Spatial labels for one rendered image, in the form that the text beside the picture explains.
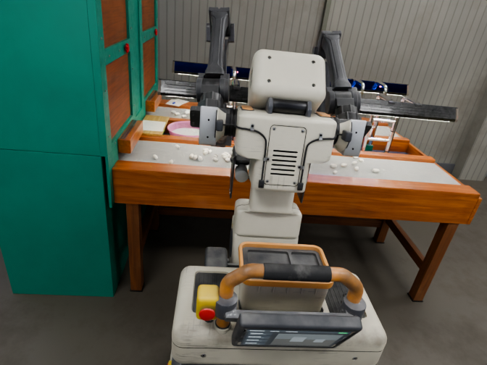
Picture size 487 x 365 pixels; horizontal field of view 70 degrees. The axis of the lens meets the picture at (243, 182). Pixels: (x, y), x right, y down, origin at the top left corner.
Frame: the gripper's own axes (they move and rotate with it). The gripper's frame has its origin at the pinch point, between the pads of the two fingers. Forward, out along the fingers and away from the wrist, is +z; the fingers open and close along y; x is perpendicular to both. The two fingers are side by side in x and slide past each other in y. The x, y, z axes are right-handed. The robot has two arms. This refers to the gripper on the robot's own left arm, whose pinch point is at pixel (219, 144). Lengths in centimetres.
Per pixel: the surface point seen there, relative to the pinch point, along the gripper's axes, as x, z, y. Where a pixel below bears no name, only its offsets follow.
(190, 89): -26.3, -3.9, 16.5
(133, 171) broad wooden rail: 17.7, -6.3, 38.8
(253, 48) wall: -137, 122, -28
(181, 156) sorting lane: 3.7, 13.4, 19.7
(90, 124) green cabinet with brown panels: 3, -24, 54
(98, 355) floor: 100, 13, 50
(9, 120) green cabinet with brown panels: 4, -23, 86
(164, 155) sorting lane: 3.5, 13.5, 28.7
